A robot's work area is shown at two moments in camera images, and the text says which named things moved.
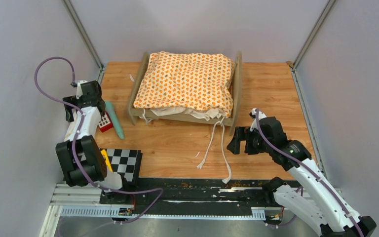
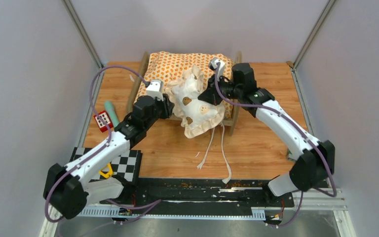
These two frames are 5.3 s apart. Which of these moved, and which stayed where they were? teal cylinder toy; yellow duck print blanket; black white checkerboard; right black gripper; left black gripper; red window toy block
Moved: left black gripper; yellow duck print blanket; right black gripper
Stayed: red window toy block; teal cylinder toy; black white checkerboard
